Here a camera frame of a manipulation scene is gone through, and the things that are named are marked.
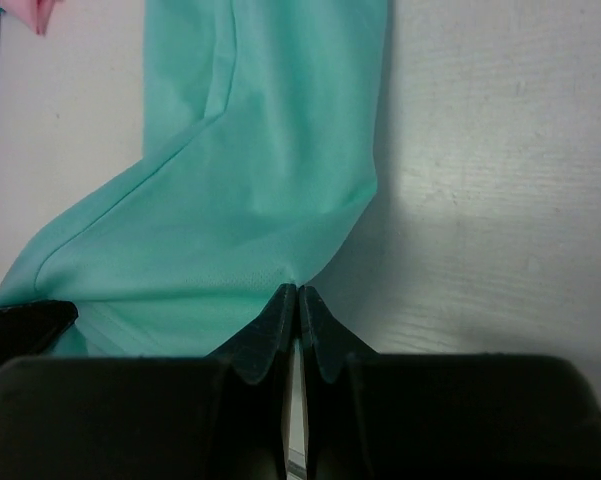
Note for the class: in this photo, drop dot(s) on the pink folded t-shirt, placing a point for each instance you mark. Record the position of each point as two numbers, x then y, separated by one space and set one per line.
35 14

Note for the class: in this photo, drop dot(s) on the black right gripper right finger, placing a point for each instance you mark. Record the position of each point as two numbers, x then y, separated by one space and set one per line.
371 415

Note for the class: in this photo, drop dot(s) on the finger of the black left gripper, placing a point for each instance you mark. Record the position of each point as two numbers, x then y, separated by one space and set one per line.
31 329

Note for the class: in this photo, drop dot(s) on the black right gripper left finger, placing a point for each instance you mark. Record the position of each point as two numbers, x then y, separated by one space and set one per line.
221 416

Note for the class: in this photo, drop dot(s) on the teal t-shirt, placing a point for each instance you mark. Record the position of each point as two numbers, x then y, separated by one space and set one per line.
259 122

